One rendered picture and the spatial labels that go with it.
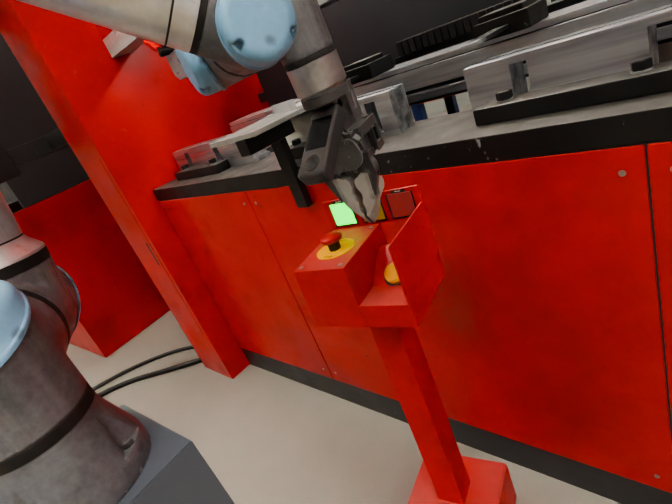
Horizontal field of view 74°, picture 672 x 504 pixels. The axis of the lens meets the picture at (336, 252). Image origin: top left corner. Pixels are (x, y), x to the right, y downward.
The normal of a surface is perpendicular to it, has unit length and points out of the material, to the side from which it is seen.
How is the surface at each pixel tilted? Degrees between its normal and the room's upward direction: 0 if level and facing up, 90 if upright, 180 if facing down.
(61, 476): 72
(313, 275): 90
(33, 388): 90
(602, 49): 90
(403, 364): 90
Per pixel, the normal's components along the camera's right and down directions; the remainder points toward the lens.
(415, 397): -0.45, 0.51
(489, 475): -0.35, -0.85
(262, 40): 0.40, 0.23
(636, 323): -0.62, 0.52
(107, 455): 0.76, -0.45
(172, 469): 0.74, 0.00
